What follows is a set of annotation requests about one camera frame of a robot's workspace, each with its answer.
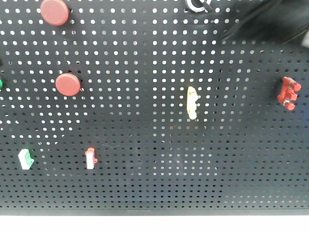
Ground red push button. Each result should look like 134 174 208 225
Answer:
55 73 81 96
40 0 70 26

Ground green white pegboard switch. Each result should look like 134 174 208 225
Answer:
18 149 34 170

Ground black rotary toggle switch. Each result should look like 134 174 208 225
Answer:
185 0 213 13

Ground cream white pegboard switch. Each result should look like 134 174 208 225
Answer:
186 86 198 120

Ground red terminal block switch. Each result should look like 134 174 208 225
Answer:
277 76 302 111

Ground black perforated pegboard panel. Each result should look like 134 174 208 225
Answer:
0 0 309 215

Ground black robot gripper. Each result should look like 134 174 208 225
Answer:
223 0 309 45

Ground lower red push button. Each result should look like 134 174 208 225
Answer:
55 73 81 96

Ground upper red push button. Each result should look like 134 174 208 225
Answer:
40 0 70 26

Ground red white pegboard switch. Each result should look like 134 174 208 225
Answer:
85 147 98 170

